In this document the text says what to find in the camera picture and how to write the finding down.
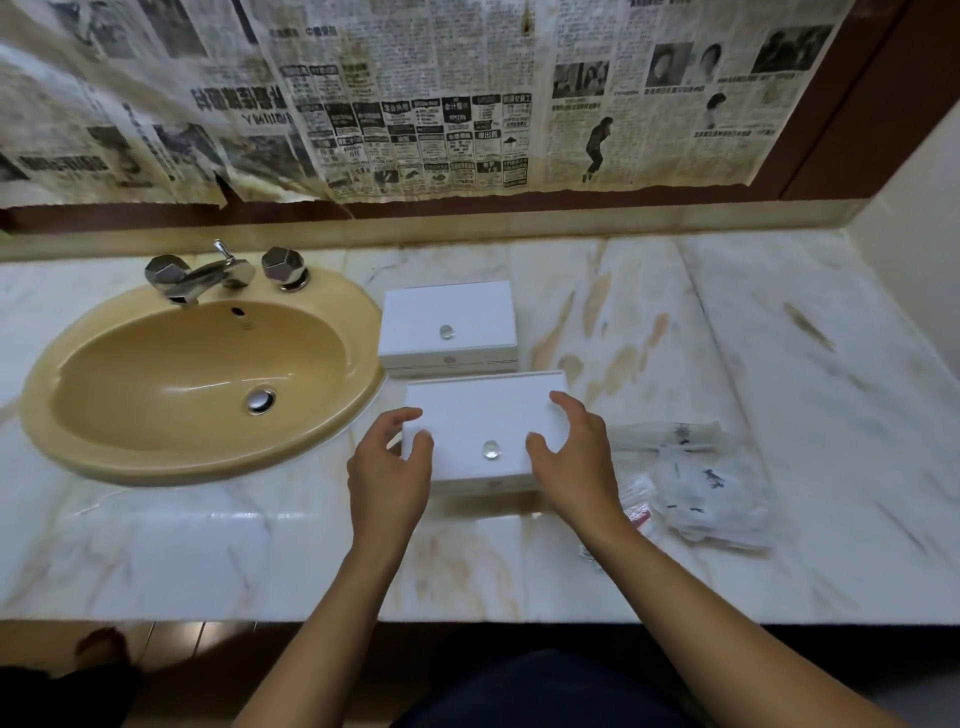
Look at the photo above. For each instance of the person's right hand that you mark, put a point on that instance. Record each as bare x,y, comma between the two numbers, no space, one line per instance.
585,480

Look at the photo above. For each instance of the person's left hand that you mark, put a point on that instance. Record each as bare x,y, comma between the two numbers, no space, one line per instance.
390,499

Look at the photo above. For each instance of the red item packet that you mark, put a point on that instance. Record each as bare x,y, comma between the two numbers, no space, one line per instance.
637,510

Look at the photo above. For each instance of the white box with round knob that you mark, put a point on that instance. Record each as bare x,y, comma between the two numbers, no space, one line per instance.
450,311
480,412

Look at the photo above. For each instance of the person's left forearm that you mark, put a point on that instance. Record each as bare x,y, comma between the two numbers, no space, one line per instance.
322,645

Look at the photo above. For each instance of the person's right forearm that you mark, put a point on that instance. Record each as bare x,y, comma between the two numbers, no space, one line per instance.
720,637

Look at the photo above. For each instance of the person's dark clothing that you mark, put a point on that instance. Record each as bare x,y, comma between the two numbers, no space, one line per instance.
555,694

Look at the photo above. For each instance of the chrome sink drain plug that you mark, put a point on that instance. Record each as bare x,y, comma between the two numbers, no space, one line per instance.
261,400

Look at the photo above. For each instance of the beige oval sink basin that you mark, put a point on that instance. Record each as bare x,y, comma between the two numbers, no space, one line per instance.
187,382

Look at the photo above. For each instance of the chrome faceted faucet knob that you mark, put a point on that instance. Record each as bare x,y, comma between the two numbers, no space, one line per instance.
166,272
283,266

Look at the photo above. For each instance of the chrome faucet spout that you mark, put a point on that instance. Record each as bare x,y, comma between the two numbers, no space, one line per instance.
210,277

